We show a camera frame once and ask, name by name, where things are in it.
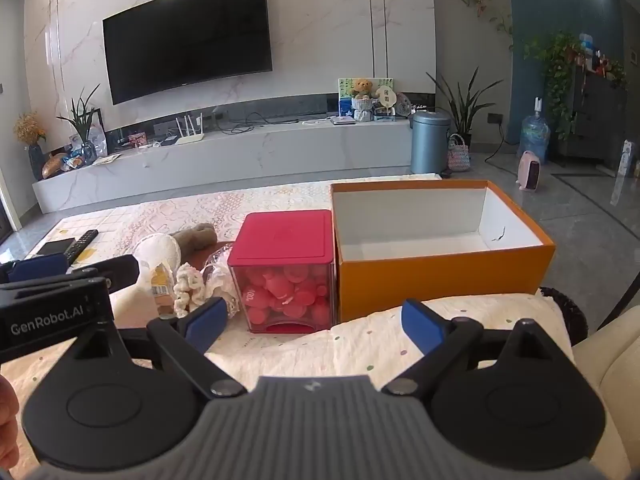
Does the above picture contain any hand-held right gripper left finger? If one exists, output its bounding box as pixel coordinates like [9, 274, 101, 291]
[69, 296, 247, 401]

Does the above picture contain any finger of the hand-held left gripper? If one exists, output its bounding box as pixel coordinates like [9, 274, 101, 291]
[70, 254, 140, 293]
[0, 252, 69, 286]

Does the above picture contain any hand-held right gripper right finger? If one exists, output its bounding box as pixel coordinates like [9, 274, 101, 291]
[382, 298, 568, 396]

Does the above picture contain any cream knitted toy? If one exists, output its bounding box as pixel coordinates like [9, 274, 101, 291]
[172, 261, 207, 317]

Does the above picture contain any clear plastic bundle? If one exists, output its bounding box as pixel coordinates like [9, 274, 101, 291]
[202, 244, 242, 317]

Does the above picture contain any yellow snack packet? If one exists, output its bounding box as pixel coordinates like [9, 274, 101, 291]
[150, 262, 176, 311]

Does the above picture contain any orange cardboard box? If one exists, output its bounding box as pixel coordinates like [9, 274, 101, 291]
[330, 180, 557, 323]

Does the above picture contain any brown plush toy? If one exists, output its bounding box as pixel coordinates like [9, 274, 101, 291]
[172, 223, 218, 266]

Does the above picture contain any person's left hand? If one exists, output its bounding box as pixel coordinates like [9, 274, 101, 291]
[0, 375, 22, 466]

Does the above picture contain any black flat box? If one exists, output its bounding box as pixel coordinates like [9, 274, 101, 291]
[37, 239, 77, 257]

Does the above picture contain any black remote control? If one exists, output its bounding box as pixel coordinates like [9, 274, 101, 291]
[65, 229, 99, 265]

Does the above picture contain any cream dotted blanket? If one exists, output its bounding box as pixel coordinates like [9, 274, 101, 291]
[210, 290, 576, 386]

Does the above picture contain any brown bread loaf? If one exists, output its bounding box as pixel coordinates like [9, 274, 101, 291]
[41, 152, 68, 179]

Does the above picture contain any clear container with red lid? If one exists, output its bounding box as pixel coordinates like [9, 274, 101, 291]
[227, 210, 335, 335]

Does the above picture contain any yellow dried flowers vase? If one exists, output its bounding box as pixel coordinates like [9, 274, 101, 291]
[12, 111, 48, 182]

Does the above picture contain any green plant in glass vase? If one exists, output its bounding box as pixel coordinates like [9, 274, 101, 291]
[56, 84, 103, 163]

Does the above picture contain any black round mesh basket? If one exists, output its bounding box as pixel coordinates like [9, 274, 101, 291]
[539, 286, 589, 347]

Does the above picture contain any white marble television console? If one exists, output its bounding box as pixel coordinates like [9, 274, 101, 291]
[31, 122, 441, 213]

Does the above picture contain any pastel woven basket bag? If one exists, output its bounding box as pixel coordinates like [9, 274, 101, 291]
[446, 134, 472, 171]

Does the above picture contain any blue-grey trash can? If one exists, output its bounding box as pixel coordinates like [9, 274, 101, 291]
[410, 110, 453, 175]

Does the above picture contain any pink space heater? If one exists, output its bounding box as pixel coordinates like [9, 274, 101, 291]
[516, 150, 543, 191]

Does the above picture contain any cream sofa cushion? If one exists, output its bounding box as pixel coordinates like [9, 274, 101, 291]
[570, 304, 640, 480]

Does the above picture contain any long-leaf potted plant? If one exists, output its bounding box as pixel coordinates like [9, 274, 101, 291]
[426, 72, 505, 148]

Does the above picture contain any white teddy bear basket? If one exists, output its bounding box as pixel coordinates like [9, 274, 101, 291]
[351, 97, 376, 123]

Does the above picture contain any blue water jug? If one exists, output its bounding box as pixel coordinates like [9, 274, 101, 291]
[521, 97, 552, 163]

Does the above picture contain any white round hand fan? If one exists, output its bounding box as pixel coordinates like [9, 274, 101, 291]
[374, 85, 399, 117]

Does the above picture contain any small brown teddy bear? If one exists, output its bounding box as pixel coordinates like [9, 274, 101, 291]
[350, 77, 380, 101]

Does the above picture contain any green painted picture board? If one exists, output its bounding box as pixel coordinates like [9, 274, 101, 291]
[338, 77, 396, 111]

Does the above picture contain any dark grey cabinet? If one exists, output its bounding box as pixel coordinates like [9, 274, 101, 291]
[555, 62, 628, 161]

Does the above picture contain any trailing pothos plant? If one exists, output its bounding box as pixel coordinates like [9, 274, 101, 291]
[522, 30, 583, 141]

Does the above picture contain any row of small ornaments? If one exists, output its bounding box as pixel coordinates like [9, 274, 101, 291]
[575, 32, 626, 80]

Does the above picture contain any standing photo frame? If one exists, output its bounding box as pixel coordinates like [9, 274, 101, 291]
[91, 108, 109, 157]

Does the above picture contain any white wireless router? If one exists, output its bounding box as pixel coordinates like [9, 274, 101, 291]
[161, 115, 206, 146]

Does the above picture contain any black wall television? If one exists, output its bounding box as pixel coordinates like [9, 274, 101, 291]
[102, 0, 274, 106]

